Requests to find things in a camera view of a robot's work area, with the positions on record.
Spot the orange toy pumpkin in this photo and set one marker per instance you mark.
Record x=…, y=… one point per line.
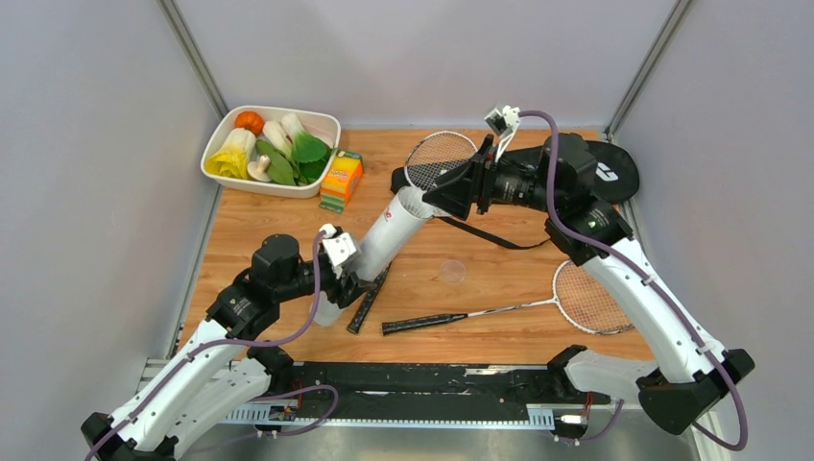
x=251, y=121

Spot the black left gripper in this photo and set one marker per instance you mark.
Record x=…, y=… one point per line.
x=346, y=295

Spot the white racket with red strings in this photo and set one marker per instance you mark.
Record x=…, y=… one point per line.
x=583, y=301

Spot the white plastic tray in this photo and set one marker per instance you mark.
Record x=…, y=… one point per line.
x=285, y=181

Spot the black racket bag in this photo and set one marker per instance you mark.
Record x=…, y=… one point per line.
x=583, y=178

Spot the toy mushroom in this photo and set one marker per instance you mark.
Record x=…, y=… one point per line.
x=258, y=169

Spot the packaged colourful sponges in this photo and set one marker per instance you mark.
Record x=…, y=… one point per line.
x=343, y=174

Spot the clear plastic tube lid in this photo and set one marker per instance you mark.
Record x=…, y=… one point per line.
x=453, y=271

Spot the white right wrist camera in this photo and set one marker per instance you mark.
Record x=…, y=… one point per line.
x=504, y=122

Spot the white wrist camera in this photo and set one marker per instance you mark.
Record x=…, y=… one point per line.
x=340, y=247
x=504, y=122

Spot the white toy bok choy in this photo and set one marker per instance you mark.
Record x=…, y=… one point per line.
x=278, y=138

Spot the green toy bok choy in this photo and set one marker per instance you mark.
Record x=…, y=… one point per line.
x=309, y=153

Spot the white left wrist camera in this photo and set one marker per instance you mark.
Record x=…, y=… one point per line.
x=340, y=247

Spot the white shuttlecock tube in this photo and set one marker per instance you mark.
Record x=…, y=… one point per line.
x=353, y=266

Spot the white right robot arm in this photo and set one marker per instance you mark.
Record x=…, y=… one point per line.
x=691, y=371

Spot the white racket on bag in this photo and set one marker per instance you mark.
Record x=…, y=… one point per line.
x=406, y=212

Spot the yellow toy cabbage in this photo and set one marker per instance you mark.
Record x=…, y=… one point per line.
x=233, y=157

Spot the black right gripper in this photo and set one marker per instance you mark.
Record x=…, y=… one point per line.
x=454, y=193

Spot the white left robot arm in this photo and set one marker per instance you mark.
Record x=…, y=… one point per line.
x=228, y=359

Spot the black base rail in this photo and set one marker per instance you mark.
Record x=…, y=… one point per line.
x=415, y=395

